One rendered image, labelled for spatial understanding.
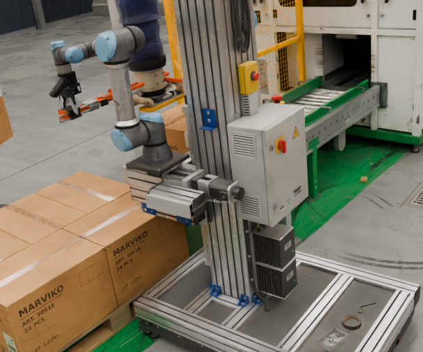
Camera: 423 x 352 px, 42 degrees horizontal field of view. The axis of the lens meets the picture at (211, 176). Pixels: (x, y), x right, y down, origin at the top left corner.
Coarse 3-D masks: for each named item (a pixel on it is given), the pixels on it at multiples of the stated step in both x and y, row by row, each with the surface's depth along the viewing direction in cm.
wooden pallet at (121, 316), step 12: (180, 264) 348; (144, 288) 327; (132, 300) 321; (120, 312) 316; (132, 312) 328; (96, 324) 303; (108, 324) 315; (120, 324) 317; (96, 336) 312; (108, 336) 312; (72, 348) 306; (84, 348) 304
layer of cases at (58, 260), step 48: (48, 192) 371; (96, 192) 362; (0, 240) 318; (48, 240) 311; (96, 240) 305; (144, 240) 320; (0, 288) 273; (48, 288) 275; (96, 288) 299; (0, 336) 280; (48, 336) 280
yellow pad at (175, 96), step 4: (172, 92) 328; (176, 92) 333; (180, 92) 332; (172, 96) 326; (176, 96) 327; (180, 96) 328; (156, 100) 318; (160, 100) 323; (164, 100) 322; (168, 100) 323; (172, 100) 323; (176, 100) 326; (156, 104) 316; (160, 104) 317; (164, 104) 318; (168, 104) 321; (140, 108) 315; (144, 108) 313; (148, 108) 312; (152, 108) 311; (156, 108) 314
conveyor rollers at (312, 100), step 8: (304, 96) 500; (312, 96) 495; (320, 96) 490; (328, 96) 486; (288, 104) 482; (296, 104) 478; (304, 104) 481; (312, 104) 476; (320, 104) 471; (304, 112) 462
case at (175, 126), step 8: (184, 104) 378; (168, 112) 365; (176, 112) 363; (168, 120) 350; (176, 120) 349; (184, 120) 347; (168, 128) 337; (176, 128) 335; (184, 128) 334; (168, 136) 338; (176, 136) 335; (168, 144) 341; (176, 144) 337; (184, 144) 333; (184, 152) 336
